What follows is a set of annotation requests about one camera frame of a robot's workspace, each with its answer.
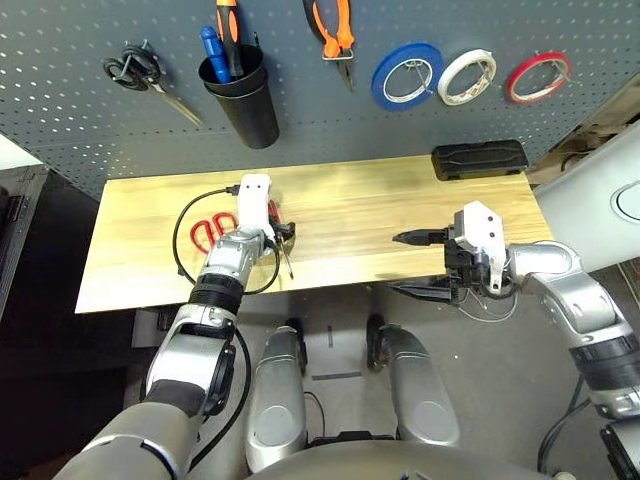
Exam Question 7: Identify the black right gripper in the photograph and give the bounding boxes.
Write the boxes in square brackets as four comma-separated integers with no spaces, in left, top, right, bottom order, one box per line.
[385,225,494,306]

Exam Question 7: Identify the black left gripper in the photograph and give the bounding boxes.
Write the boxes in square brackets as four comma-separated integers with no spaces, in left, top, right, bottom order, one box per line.
[264,223,297,254]

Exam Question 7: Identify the red handled screwdriver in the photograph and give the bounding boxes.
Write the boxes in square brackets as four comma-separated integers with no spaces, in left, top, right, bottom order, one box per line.
[267,199,296,280]

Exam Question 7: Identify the red handled scissors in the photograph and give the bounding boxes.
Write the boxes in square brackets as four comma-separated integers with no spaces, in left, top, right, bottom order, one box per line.
[189,211,239,254]

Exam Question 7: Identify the thin red tape roll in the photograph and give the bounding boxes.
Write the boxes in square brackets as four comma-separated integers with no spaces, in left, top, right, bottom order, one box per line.
[505,51,574,105]

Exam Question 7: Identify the orange black needle-nose pliers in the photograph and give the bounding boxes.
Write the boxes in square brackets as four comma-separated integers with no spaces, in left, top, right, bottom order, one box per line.
[302,0,357,93]

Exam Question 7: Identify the grey perforated pegboard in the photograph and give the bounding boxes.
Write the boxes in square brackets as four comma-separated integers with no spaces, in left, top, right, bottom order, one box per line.
[0,0,640,201]

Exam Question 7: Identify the metal pegboard hook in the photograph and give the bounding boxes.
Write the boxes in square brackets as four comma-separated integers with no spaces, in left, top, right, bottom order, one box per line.
[532,49,576,84]
[474,52,496,81]
[403,58,432,95]

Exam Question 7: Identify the black plastic tool case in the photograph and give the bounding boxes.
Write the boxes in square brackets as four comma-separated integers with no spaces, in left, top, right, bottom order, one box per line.
[430,139,530,182]

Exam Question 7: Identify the black plastic cup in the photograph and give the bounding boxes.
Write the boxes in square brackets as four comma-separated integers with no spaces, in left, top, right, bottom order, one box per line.
[198,44,280,150]

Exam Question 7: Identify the silver robot right leg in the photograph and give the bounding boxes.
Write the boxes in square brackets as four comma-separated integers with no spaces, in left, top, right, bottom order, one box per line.
[366,314,461,447]

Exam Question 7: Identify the silver robot leg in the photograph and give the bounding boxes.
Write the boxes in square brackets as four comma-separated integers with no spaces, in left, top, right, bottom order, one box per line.
[366,314,461,447]
[245,317,309,474]

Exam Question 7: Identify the white rounded appliance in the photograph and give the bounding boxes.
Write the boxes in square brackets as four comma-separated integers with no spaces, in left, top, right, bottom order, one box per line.
[532,124,640,274]

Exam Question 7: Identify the silver robot left leg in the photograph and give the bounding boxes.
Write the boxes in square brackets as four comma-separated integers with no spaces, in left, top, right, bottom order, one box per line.
[245,317,309,474]

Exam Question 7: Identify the blue tape roll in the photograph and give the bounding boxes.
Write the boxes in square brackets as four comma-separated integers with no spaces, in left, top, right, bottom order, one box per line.
[371,42,445,112]

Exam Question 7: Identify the white tape roll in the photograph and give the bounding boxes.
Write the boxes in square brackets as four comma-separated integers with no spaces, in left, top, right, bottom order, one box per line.
[437,48,499,108]

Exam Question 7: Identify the olive grey robot torso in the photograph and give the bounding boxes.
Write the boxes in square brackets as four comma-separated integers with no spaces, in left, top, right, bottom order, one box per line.
[244,439,551,480]

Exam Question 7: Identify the orange black screwdriver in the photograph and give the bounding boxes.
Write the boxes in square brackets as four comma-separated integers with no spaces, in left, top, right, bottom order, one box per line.
[215,0,245,79]

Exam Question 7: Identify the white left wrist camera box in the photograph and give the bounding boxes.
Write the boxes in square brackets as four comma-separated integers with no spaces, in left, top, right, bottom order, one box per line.
[234,173,277,246]

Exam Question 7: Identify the white floor cable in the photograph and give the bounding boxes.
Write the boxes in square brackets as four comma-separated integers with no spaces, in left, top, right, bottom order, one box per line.
[457,294,519,324]

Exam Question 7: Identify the blue handled screwdriver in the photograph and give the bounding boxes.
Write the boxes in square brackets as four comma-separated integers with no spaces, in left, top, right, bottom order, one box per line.
[199,25,232,85]

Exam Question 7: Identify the black handled scissors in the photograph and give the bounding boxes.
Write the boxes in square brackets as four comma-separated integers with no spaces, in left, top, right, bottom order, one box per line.
[102,39,205,127]

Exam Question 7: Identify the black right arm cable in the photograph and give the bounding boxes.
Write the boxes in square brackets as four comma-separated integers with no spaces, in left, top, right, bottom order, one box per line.
[537,372,594,474]

